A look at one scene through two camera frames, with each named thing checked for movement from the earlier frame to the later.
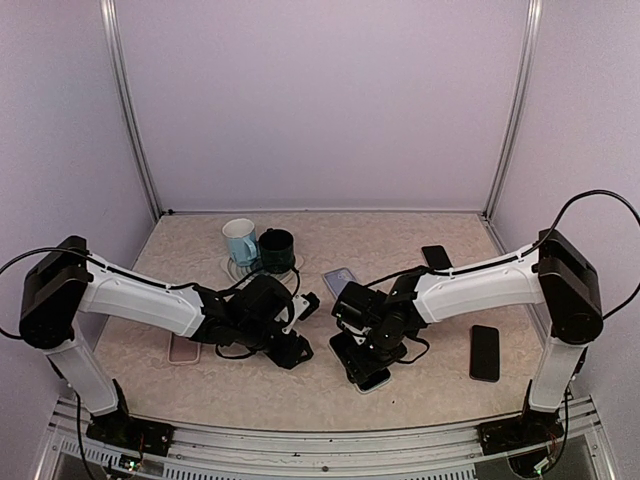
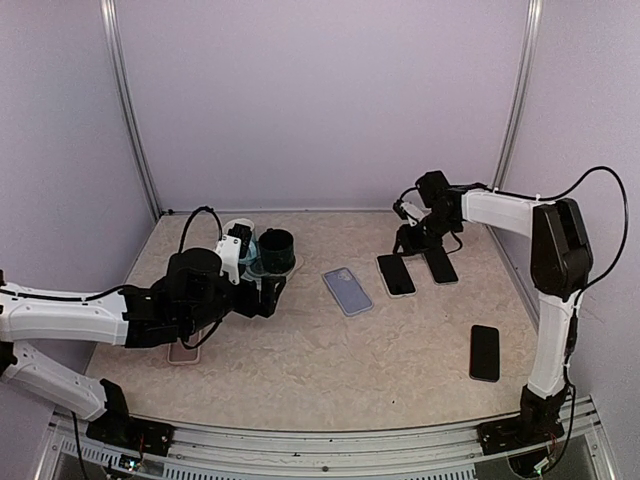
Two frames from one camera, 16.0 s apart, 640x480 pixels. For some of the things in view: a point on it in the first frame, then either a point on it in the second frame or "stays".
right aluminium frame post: x=534 y=18 stays
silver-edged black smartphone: x=436 y=257 stays
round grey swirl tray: x=235 y=272 stays
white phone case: x=375 y=387 → x=397 y=296
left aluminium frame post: x=116 y=61 stays
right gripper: x=359 y=367 → x=411 y=244
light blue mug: x=242 y=241 stays
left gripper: x=288 y=356 → x=268 y=297
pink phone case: x=183 y=350 stays
